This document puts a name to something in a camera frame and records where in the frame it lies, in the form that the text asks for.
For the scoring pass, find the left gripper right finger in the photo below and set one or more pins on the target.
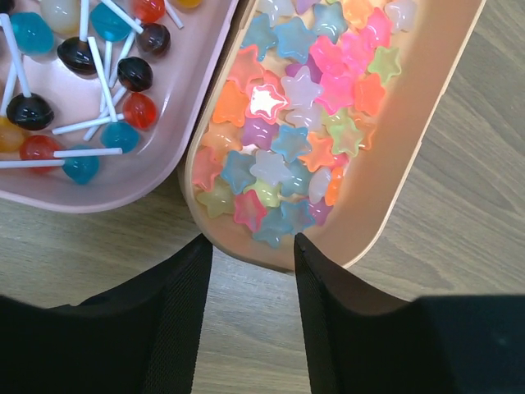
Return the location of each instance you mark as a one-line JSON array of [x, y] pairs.
[[359, 339]]

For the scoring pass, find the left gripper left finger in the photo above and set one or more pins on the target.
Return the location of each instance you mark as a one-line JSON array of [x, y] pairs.
[[141, 336]]

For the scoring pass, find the orange tray of star candies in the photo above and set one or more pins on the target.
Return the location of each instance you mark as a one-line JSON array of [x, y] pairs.
[[429, 53]]

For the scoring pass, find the pink tray of lollipops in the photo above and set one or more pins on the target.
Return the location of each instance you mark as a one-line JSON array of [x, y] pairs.
[[180, 83]]

